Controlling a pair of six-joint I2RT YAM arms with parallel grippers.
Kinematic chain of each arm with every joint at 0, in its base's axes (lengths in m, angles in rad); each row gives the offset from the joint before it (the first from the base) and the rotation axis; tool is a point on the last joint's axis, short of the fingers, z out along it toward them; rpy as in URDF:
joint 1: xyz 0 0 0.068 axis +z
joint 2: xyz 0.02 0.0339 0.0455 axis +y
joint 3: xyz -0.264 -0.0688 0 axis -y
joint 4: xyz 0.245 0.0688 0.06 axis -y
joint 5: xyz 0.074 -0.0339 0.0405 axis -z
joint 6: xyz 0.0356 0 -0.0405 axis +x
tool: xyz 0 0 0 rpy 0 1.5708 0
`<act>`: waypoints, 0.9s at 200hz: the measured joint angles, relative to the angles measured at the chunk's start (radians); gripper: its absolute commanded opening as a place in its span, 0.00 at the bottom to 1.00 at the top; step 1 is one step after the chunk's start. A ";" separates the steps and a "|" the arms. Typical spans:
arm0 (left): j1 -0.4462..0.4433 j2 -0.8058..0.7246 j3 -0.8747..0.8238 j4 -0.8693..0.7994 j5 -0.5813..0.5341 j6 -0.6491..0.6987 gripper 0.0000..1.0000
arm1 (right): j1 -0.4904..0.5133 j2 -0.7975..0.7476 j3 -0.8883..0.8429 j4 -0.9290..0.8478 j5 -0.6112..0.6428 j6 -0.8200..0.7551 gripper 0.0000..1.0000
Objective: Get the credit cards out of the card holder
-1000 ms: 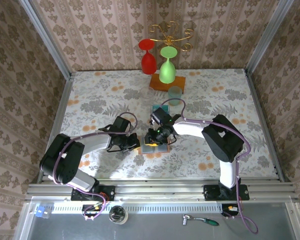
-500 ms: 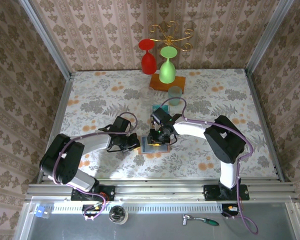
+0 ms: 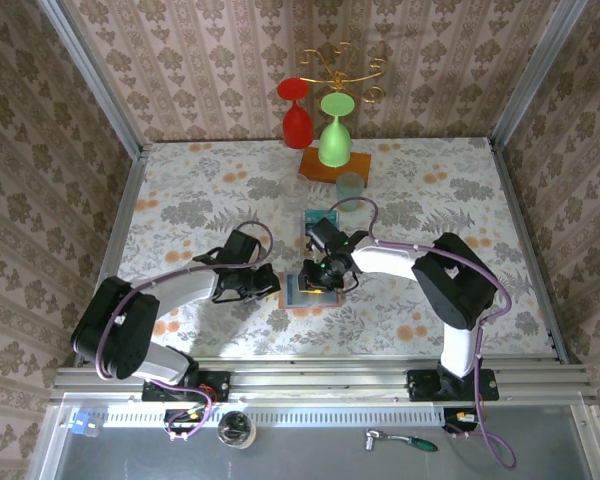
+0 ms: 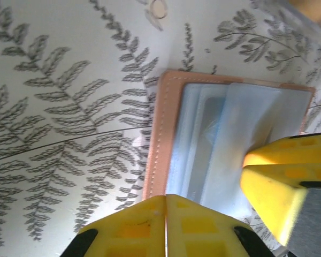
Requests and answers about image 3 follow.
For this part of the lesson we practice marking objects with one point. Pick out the brown leather card holder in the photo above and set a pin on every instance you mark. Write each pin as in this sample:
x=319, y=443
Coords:
x=332, y=300

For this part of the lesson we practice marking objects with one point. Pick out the clear acrylic box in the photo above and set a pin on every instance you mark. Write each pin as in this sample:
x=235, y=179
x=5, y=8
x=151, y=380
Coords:
x=302, y=227

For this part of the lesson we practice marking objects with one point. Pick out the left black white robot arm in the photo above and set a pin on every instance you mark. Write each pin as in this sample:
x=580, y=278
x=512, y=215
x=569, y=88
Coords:
x=125, y=330

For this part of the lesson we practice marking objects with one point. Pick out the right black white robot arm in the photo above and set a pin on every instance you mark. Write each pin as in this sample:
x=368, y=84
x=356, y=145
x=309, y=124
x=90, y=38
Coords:
x=455, y=285

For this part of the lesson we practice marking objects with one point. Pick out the teal plastic cup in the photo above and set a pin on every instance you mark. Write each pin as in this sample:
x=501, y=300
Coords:
x=350, y=187

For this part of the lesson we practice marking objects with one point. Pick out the clear plastic cup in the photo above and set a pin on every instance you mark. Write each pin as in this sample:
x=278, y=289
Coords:
x=292, y=187

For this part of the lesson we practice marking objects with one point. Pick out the orange wooden board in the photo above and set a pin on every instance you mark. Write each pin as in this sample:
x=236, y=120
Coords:
x=312, y=170

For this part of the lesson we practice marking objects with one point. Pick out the green wine glass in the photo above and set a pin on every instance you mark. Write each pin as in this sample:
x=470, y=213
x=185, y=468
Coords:
x=334, y=145

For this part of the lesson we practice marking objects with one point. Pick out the glass jar with screws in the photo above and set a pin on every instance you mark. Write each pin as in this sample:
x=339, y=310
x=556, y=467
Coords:
x=236, y=430

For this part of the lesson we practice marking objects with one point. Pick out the red wine glass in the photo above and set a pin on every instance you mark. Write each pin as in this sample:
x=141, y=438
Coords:
x=297, y=125

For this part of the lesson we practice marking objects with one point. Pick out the grey metal shelf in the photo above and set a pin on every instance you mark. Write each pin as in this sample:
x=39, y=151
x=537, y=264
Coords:
x=305, y=460

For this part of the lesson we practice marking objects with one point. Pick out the small blue plastic part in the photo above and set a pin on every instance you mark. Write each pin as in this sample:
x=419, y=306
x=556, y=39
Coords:
x=82, y=425

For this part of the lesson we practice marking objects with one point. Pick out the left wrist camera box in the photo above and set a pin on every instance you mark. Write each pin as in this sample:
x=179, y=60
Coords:
x=240, y=247

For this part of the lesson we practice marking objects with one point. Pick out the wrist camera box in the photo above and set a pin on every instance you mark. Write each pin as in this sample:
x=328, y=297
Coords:
x=240, y=247
x=327, y=232

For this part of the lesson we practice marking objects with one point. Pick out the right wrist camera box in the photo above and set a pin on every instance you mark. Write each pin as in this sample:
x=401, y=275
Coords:
x=327, y=232

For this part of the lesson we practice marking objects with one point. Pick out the aluminium front frame rail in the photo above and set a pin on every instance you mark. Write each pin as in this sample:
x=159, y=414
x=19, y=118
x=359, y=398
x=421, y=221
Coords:
x=320, y=380

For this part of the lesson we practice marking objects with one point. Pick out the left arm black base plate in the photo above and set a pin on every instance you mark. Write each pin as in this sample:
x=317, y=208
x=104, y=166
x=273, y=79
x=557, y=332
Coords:
x=215, y=385

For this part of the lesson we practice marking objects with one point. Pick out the aluminium side rail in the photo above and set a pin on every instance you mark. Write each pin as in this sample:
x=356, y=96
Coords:
x=125, y=225
x=525, y=225

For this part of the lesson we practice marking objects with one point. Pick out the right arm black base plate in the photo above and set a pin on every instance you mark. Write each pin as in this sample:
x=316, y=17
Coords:
x=422, y=385

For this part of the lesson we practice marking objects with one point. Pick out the aluminium corner post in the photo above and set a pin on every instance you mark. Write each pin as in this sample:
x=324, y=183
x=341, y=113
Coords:
x=95, y=75
x=535, y=75

